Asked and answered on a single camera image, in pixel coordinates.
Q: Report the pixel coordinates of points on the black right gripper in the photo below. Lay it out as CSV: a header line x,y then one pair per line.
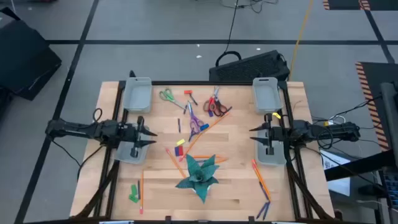
x,y
281,133

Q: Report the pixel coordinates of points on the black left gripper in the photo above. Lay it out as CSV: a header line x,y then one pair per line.
x,y
129,133

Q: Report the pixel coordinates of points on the yellow eraser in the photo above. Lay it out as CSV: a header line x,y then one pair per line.
x,y
180,142

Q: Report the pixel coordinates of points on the red eraser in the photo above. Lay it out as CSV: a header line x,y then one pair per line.
x,y
181,150

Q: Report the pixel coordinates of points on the orange pencil with pink eraser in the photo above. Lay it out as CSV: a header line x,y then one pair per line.
x,y
191,149
263,181
175,162
217,124
202,156
260,179
222,160
141,193

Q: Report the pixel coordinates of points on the dark blue eraser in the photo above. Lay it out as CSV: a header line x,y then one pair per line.
x,y
176,151
210,113

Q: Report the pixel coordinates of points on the light blue eraser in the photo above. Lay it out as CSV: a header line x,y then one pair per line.
x,y
204,127

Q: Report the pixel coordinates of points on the orange-red eraser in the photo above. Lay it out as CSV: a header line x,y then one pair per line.
x,y
187,92

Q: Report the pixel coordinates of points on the artificial plant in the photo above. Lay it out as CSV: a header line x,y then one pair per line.
x,y
199,177

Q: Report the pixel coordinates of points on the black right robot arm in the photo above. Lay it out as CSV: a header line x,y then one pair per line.
x,y
339,130

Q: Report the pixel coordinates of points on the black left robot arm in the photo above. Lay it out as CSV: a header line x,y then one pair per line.
x,y
77,128

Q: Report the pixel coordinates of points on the yellow tag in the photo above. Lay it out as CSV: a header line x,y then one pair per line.
x,y
276,115

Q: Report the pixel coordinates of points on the green eraser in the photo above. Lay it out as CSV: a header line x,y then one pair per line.
x,y
134,189
133,198

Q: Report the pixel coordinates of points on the black mesh computer case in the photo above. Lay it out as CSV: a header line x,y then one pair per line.
x,y
248,68

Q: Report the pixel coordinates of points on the white paper sheet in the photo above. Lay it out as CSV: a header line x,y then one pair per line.
x,y
332,160

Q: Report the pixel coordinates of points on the black desk beam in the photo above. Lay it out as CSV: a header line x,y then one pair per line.
x,y
357,166

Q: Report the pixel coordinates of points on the black mat with hazard stripes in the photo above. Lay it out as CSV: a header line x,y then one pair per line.
x,y
342,3
382,3
371,77

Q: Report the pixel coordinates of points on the computer keyboard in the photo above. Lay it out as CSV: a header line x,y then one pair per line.
x,y
392,189

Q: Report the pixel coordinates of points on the black floor case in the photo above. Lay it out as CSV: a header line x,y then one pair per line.
x,y
25,59

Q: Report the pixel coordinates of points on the black aluminium table frame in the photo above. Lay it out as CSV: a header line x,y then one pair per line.
x,y
202,83

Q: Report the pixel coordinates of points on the grey desk post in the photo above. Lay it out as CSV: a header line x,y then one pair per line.
x,y
390,115

